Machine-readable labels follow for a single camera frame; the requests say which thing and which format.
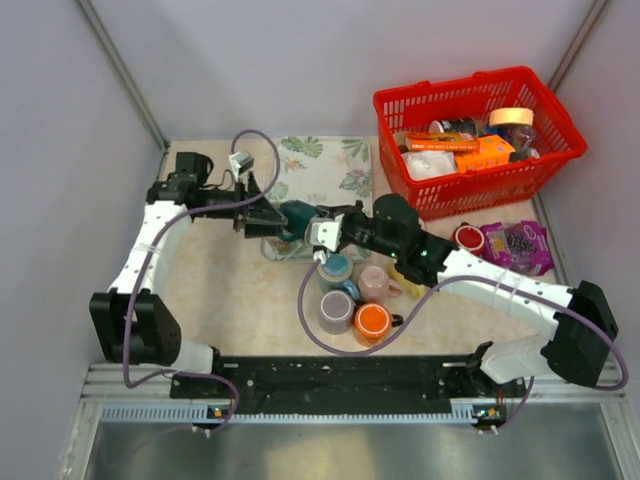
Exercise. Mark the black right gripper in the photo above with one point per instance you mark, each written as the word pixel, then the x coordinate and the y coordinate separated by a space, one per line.
pixel 331 212

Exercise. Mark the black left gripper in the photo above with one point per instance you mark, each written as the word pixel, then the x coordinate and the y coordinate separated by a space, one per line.
pixel 260 212

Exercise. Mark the dark green mug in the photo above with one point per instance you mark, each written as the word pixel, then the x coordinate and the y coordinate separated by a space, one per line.
pixel 298 215

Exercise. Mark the light blue butterfly mug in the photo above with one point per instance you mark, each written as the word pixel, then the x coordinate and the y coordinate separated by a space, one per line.
pixel 336 274

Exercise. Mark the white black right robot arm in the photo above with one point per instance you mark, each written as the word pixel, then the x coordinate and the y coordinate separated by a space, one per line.
pixel 574 327

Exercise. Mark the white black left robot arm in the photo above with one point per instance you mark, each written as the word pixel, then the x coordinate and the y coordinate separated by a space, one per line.
pixel 131 320

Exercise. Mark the pale pink faceted mug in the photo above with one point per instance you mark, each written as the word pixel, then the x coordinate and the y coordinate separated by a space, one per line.
pixel 375 285

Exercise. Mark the lilac purple mug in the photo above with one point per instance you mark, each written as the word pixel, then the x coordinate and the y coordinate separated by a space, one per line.
pixel 336 312

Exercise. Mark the yellow mug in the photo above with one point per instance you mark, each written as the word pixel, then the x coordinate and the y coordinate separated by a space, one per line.
pixel 415 290

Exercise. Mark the orange mug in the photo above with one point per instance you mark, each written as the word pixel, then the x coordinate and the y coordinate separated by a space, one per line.
pixel 373 323

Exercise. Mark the red mug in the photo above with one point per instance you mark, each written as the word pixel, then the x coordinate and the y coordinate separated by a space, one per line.
pixel 469 237

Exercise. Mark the floral white serving tray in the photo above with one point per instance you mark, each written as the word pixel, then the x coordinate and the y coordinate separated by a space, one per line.
pixel 326 171

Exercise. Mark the white plastic bag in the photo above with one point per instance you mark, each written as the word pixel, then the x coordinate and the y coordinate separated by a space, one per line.
pixel 423 165

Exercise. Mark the orange rectangular box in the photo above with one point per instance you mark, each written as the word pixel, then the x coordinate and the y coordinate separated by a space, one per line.
pixel 449 142

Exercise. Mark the red plastic basket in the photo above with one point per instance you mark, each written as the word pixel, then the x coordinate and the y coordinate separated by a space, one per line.
pixel 484 175

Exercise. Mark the black printed can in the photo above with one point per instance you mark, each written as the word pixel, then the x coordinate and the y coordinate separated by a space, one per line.
pixel 461 125

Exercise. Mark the orange snack box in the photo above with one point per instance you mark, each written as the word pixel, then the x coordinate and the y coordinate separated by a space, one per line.
pixel 494 151

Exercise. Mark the purple snack packet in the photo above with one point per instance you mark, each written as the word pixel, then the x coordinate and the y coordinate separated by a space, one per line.
pixel 520 247

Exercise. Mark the clear plastic bottle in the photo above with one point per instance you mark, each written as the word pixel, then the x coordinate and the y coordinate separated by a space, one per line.
pixel 521 138

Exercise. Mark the masking tape roll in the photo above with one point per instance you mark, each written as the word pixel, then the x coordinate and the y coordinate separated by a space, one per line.
pixel 511 116

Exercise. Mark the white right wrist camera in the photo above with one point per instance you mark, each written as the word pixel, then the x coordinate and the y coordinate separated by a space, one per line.
pixel 323 236

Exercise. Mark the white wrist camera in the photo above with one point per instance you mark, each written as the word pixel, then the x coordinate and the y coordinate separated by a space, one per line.
pixel 323 236
pixel 240 162

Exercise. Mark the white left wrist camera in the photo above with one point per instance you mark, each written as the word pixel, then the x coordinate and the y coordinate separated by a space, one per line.
pixel 240 162

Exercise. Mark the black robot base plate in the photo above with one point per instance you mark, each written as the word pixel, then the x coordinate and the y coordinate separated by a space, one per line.
pixel 325 385

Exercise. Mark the aluminium rail frame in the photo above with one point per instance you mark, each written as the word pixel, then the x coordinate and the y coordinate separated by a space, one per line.
pixel 395 417

